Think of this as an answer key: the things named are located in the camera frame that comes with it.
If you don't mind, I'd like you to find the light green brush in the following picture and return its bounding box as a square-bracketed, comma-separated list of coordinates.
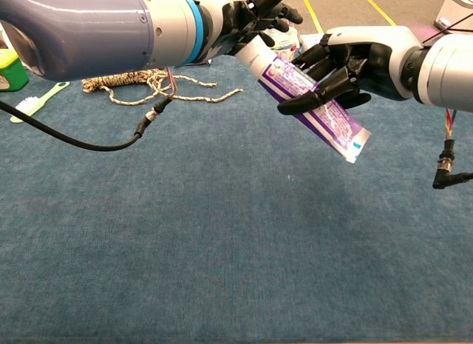
[10, 81, 71, 124]

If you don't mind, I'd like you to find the blue table mat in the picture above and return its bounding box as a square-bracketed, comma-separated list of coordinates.
[0, 46, 473, 343]

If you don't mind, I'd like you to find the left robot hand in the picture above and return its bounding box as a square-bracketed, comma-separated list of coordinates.
[201, 0, 304, 60]

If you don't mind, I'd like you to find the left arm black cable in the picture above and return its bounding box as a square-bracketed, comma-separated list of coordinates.
[0, 68, 178, 152]

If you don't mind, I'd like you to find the braided rope bundle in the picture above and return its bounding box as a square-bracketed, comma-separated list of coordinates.
[81, 68, 245, 107]

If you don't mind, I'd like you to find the purple white toothpaste tube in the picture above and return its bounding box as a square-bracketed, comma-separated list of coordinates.
[235, 30, 372, 164]

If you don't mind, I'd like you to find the clear jar with white lid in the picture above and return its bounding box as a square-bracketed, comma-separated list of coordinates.
[262, 25, 301, 55]

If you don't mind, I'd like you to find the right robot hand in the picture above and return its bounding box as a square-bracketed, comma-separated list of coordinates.
[276, 25, 422, 115]

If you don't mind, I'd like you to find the green box with yellow lid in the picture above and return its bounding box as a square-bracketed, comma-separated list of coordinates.
[0, 50, 30, 92]

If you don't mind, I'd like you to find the white machine housing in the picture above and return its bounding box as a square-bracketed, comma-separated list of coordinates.
[432, 0, 473, 36]

